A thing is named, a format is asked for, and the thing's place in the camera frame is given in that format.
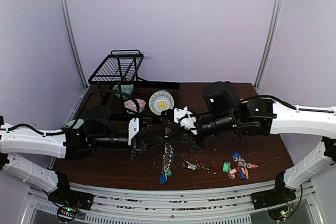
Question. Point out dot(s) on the right aluminium frame post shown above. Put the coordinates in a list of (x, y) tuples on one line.
[(269, 45)]

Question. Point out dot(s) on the green key tag in pile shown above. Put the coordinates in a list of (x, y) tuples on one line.
[(226, 167)]

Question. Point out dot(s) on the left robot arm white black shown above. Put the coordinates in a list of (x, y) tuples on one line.
[(75, 141)]

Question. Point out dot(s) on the red headed silver key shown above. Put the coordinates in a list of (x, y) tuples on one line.
[(251, 166)]

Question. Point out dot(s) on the right circuit board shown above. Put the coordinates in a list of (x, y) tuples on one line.
[(279, 214)]

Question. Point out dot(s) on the circuit board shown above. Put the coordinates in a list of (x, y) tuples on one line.
[(66, 214), (279, 214)]

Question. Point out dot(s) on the black wire dish rack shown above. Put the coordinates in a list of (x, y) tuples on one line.
[(119, 71)]

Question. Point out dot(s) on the silver key with black head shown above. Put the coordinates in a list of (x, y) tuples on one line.
[(190, 166)]

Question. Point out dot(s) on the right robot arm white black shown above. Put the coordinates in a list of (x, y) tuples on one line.
[(262, 115)]

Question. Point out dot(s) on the blue key tag on disc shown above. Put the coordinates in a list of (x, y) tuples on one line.
[(163, 178)]

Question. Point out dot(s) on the blue yellow patterned plate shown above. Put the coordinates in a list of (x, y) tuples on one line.
[(161, 101)]

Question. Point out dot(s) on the light teal plate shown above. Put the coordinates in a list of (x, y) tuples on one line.
[(75, 124)]

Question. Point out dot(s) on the pink patterned bowl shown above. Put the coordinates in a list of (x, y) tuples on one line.
[(131, 107)]

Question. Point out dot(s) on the blue key tag in pile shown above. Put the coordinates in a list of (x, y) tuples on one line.
[(236, 155)]

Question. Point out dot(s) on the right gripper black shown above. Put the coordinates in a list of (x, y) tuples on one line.
[(198, 138)]

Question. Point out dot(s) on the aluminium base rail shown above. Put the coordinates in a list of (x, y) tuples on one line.
[(217, 205)]

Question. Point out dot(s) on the left circuit board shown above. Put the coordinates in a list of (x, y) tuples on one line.
[(66, 214)]

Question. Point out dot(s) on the left aluminium frame post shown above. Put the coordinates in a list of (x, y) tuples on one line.
[(72, 43)]

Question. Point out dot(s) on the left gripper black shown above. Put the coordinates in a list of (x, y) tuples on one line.
[(142, 143)]

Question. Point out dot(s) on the aluminium frame post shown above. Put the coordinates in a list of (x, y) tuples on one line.
[(269, 45), (72, 43)]

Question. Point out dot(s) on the black keyring disc with rings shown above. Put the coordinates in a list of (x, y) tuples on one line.
[(168, 154)]

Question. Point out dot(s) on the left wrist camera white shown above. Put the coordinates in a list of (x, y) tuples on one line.
[(133, 129)]

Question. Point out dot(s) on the yellow key tag in pile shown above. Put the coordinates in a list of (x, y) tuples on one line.
[(246, 173)]

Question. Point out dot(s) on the red key tag in pile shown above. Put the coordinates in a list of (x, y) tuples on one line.
[(232, 173)]

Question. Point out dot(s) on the green key tag on disc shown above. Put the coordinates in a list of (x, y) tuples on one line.
[(169, 172)]

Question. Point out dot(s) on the teal ceramic bowl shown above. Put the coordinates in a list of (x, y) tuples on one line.
[(126, 88)]

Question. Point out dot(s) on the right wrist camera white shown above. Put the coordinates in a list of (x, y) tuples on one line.
[(185, 119)]

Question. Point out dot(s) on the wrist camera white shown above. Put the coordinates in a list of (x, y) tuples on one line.
[(185, 119), (133, 129)]

